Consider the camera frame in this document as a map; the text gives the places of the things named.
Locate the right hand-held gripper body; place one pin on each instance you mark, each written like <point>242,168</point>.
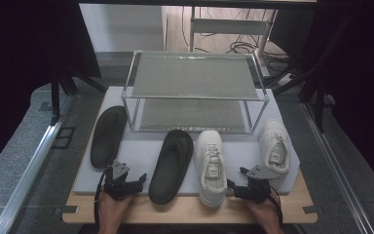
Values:
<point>256,190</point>

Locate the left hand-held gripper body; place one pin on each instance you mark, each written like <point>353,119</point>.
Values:
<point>120,187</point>

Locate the black slipper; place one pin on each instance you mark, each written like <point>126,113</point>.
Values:
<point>170,169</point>
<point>107,136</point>

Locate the white sneaker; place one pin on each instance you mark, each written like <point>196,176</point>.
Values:
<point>209,152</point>
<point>274,143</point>

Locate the two-tier metal shoe rack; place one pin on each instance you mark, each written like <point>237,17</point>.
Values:
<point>191,76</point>

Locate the person's right hand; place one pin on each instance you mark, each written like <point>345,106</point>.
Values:
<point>269,216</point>

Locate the person's left hand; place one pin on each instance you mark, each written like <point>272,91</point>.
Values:
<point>110,214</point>

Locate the black tape strip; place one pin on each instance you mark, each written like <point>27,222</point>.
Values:
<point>310,209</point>
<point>69,209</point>

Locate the white power strip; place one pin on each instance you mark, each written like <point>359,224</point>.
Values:
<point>285,79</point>

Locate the dark curtain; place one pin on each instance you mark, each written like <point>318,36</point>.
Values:
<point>363,81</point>
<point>22,65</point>

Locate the aluminium rail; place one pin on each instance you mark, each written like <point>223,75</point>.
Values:
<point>334,169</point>
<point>29,172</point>

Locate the white metal stand frame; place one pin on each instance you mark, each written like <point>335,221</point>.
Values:
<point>229,26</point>

